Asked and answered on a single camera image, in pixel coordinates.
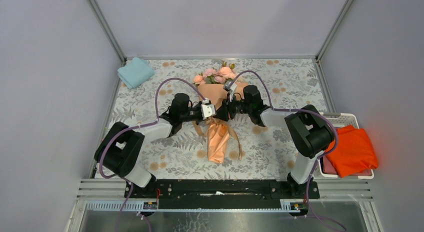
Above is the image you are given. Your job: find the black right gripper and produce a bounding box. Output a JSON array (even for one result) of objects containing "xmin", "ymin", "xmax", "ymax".
[{"xmin": 212, "ymin": 92, "xmax": 252, "ymax": 122}]

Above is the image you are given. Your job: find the beige ribbon pile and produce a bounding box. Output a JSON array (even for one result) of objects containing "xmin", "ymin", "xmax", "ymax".
[{"xmin": 192, "ymin": 118, "xmax": 243, "ymax": 164}]

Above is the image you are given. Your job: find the pile of fake flowers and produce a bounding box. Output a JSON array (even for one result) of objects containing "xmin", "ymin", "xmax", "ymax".
[{"xmin": 192, "ymin": 61, "xmax": 236, "ymax": 86}]

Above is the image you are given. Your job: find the peach wrapping paper sheet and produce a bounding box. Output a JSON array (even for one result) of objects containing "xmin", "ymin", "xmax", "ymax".
[{"xmin": 193, "ymin": 83, "xmax": 244, "ymax": 164}]

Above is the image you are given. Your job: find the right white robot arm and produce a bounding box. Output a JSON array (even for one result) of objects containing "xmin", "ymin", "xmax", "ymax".
[{"xmin": 214, "ymin": 82, "xmax": 336, "ymax": 198}]

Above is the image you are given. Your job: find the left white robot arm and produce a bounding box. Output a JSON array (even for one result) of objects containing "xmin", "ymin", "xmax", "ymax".
[{"xmin": 94, "ymin": 93, "xmax": 204, "ymax": 198}]

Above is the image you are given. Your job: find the floral patterned tablecloth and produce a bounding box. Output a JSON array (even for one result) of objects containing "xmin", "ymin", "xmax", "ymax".
[{"xmin": 109, "ymin": 58, "xmax": 327, "ymax": 180}]

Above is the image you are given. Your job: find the light blue folded towel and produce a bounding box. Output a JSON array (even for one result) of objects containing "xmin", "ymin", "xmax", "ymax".
[{"xmin": 117, "ymin": 57, "xmax": 155, "ymax": 89}]

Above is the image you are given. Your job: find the white plastic basket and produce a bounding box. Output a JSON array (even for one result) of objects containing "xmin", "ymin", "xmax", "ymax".
[{"xmin": 314, "ymin": 112, "xmax": 379, "ymax": 180}]

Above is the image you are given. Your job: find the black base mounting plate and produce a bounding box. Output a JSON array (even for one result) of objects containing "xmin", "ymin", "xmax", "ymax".
[{"xmin": 124, "ymin": 179, "xmax": 320, "ymax": 210}]

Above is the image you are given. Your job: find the pink cloth in basket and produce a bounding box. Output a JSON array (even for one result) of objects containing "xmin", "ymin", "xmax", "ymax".
[{"xmin": 322, "ymin": 157, "xmax": 373, "ymax": 176}]

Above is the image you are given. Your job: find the orange folded cloth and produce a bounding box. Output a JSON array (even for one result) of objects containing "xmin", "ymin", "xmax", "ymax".
[{"xmin": 324, "ymin": 125, "xmax": 379, "ymax": 178}]

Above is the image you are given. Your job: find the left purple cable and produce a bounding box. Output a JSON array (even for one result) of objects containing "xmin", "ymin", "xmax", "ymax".
[{"xmin": 98, "ymin": 77, "xmax": 210, "ymax": 232}]

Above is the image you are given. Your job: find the purple cable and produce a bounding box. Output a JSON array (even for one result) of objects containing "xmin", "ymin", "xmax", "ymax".
[
  {"xmin": 98, "ymin": 77, "xmax": 210, "ymax": 232},
  {"xmin": 226, "ymin": 70, "xmax": 347, "ymax": 232}
]

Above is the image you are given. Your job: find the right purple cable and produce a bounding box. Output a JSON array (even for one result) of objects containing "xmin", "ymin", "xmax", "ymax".
[{"xmin": 226, "ymin": 70, "xmax": 347, "ymax": 232}]

